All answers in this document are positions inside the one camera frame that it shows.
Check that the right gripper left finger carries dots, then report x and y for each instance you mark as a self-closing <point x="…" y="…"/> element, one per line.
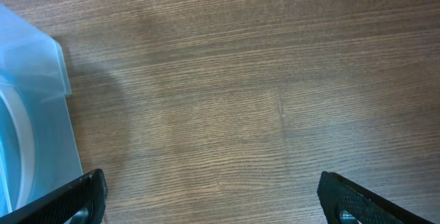
<point x="79" y="201"/>

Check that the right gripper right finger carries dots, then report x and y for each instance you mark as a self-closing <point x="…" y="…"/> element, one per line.
<point x="344" y="201"/>

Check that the pink bowl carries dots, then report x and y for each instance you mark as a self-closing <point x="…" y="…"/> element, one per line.
<point x="25" y="136"/>

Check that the clear plastic storage container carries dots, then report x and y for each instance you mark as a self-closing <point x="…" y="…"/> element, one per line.
<point x="33" y="64"/>

